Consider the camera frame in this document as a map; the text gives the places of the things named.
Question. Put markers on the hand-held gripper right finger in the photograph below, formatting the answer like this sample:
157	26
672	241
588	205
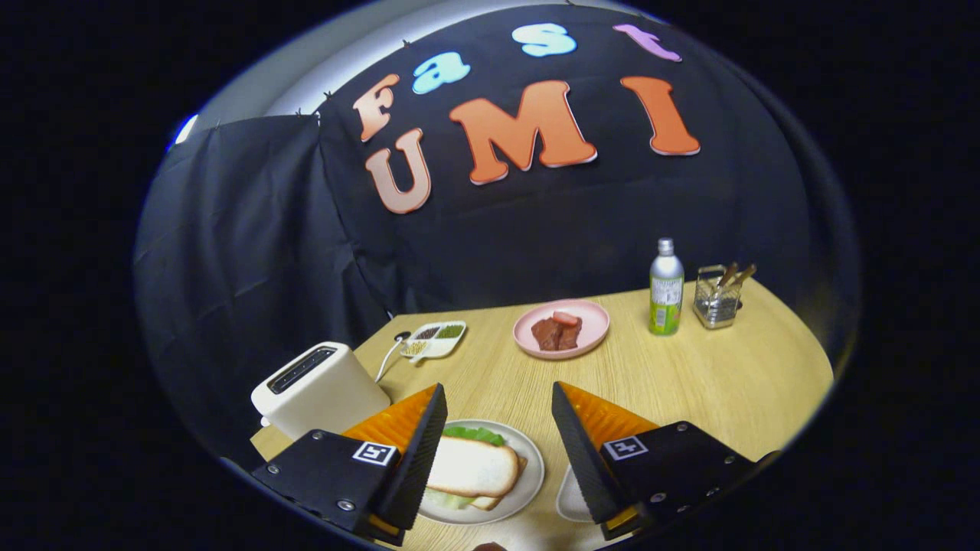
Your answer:
589	467

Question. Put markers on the divided white seasoning dish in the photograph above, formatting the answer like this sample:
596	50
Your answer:
440	344

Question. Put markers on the pink plate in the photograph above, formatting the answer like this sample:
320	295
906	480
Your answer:
597	329

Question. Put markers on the ceiling light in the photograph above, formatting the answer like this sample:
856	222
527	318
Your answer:
184	128

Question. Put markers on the green lettuce leaf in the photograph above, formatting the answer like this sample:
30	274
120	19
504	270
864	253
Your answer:
475	435

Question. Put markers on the square toast slice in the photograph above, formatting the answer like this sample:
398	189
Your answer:
488	503

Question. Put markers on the black backdrop cloth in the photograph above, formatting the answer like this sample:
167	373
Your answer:
574	222

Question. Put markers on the oblong white plate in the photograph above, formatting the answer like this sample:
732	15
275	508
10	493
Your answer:
570	501

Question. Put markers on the plain bread slice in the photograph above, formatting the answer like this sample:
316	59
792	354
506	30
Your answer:
475	467

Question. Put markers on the round white plate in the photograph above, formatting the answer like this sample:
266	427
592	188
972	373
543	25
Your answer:
532	467

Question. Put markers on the silver green drink bottle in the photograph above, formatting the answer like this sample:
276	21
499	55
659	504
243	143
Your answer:
666	291

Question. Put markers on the brown meat pieces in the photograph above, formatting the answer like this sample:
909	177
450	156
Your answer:
547	335

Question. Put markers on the white toaster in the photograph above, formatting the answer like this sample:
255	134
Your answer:
321	398

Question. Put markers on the red meat strip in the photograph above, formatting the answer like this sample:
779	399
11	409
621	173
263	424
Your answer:
566	318

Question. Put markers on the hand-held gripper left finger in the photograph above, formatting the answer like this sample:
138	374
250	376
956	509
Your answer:
413	459

